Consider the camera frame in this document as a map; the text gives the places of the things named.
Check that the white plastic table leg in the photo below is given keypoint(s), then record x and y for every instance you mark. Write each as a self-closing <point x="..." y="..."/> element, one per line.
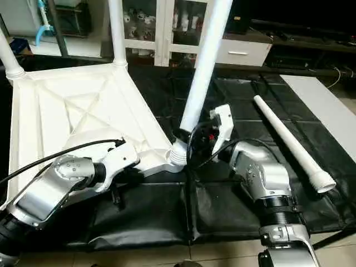
<point x="206" y="72"/>
<point x="10" y="58"/>
<point x="117" y="33"/>
<point x="292" y="142"/>

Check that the white plastic table top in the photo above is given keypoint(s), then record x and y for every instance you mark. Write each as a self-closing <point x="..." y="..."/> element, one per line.
<point x="83" y="111"/>

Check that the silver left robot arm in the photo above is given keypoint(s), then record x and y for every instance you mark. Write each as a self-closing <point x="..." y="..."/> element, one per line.
<point x="44" y="192"/>

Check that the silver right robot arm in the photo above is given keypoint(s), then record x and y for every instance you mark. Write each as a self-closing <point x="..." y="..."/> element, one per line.
<point x="264" y="178"/>

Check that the black work mat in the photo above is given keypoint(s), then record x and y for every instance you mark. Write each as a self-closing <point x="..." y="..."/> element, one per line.
<point x="156" y="217"/>

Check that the white drawer unit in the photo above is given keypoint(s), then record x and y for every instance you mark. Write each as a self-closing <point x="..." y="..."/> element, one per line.
<point x="242" y="53"/>

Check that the white glass door cabinet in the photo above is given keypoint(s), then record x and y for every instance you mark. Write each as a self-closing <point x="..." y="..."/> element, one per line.
<point x="161" y="28"/>

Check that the white flat board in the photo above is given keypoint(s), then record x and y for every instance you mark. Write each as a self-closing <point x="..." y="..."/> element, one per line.
<point x="325" y="111"/>

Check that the dark low media cabinet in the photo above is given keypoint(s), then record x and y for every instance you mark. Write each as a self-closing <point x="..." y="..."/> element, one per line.
<point x="311" y="53"/>

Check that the grey vertical metal pole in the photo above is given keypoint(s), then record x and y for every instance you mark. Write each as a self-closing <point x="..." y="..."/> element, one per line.
<point x="57" y="28"/>

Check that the brown cardboard box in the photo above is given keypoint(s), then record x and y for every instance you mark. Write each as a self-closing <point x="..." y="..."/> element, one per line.
<point x="16" y="45"/>

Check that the light blue plastic object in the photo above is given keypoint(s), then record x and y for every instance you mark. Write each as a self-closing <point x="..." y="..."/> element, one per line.
<point x="43" y="25"/>

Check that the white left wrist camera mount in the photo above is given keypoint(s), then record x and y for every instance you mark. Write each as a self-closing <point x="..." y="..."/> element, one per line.
<point x="119" y="161"/>

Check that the black metal frame leg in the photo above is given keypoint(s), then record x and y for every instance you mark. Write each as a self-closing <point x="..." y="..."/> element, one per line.
<point x="334" y="240"/>

